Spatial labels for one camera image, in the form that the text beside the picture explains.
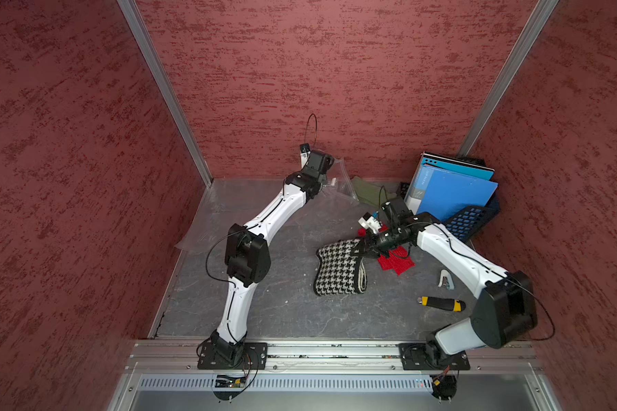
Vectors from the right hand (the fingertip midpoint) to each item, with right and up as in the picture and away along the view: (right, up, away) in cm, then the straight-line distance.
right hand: (353, 258), depth 77 cm
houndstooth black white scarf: (-4, -4, 0) cm, 6 cm away
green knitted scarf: (+16, +23, +45) cm, 53 cm away
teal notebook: (+37, +30, +9) cm, 49 cm away
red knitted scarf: (+19, -4, +15) cm, 24 cm away
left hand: (-13, +28, +15) cm, 34 cm away
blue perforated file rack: (+39, +10, +10) cm, 42 cm away
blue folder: (+31, +22, +12) cm, 40 cm away
